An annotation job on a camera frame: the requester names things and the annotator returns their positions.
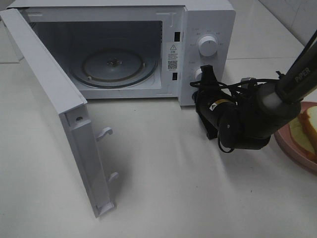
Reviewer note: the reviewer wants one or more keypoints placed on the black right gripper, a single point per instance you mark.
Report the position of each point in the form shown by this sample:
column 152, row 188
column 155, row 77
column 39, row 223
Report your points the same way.
column 216, row 109

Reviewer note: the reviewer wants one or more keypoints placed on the pink round plate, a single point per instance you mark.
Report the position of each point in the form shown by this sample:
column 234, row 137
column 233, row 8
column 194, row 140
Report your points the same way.
column 283, row 137

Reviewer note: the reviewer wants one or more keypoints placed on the white bread sandwich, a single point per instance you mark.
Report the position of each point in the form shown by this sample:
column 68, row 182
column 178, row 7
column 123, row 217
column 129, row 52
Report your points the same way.
column 308, row 120

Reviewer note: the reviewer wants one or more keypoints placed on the white microwave door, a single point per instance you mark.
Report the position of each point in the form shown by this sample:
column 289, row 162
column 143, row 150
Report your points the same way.
column 64, row 108

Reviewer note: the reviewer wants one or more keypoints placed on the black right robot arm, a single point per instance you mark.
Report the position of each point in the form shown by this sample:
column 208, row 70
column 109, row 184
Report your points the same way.
column 244, row 115

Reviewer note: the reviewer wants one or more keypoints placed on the white lower microwave knob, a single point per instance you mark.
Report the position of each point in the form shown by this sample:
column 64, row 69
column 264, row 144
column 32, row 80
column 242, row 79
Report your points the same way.
column 198, row 74

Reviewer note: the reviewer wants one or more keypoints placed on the white microwave knob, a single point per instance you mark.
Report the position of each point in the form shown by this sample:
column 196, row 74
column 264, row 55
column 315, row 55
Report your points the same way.
column 198, row 74
column 208, row 45

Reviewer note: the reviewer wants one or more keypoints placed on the white upper microwave knob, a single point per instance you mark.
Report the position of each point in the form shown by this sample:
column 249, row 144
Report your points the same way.
column 208, row 45

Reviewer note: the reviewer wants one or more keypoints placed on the glass microwave turntable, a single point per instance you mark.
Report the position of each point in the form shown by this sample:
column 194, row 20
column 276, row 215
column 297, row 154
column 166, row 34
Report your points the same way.
column 112, row 68

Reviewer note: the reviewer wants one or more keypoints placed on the green lettuce leaf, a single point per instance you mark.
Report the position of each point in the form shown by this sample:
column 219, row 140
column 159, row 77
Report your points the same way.
column 298, row 135

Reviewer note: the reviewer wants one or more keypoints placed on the white microwave oven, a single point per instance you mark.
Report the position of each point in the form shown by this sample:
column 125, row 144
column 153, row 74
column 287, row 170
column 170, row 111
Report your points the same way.
column 167, row 29

